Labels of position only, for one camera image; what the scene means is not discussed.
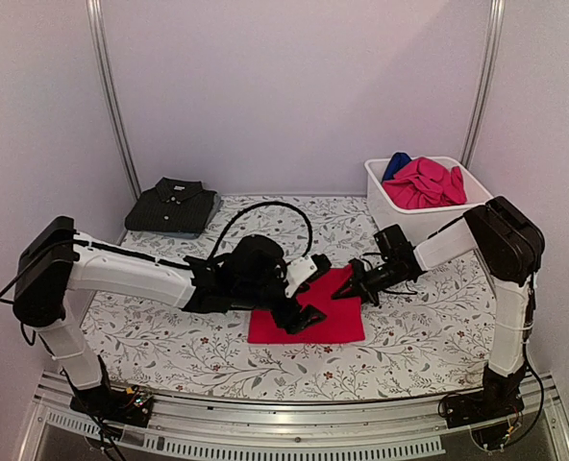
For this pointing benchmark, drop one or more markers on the aluminium frame post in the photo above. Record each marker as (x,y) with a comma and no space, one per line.
(97,28)
(489,58)

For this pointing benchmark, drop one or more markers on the black pinstriped folded shirt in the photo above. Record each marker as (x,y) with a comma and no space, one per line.
(163,190)

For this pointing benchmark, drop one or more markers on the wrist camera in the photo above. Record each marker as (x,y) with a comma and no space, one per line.
(304,269)
(392,243)

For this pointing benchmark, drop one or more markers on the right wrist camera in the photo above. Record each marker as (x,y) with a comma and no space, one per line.
(392,243)

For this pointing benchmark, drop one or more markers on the aluminium frame post right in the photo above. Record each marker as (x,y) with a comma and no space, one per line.
(489,58)

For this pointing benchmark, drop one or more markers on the pink garment in bin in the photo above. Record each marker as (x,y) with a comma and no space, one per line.
(424,183)

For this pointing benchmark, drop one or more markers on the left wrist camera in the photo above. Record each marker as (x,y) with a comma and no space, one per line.
(304,269)

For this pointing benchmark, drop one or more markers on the aluminium front rail base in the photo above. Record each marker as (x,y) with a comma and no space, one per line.
(190,427)

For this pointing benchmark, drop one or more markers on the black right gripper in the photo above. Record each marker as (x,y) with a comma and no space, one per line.
(359,288)

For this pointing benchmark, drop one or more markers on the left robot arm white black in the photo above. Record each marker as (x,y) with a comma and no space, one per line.
(254,276)

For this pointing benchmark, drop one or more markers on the aluminium frame post left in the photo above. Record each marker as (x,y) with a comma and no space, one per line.
(97,28)

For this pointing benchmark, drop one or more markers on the blue garment in bin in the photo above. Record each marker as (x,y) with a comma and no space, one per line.
(398,161)

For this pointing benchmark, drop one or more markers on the white plastic laundry bin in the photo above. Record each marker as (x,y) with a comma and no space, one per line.
(419,222)

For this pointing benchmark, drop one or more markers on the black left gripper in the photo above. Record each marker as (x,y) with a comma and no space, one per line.
(284,319)

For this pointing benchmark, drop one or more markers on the grey folded garment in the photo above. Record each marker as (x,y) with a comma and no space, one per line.
(186,219)

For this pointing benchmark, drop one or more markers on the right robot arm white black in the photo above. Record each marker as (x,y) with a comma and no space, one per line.
(508,247)

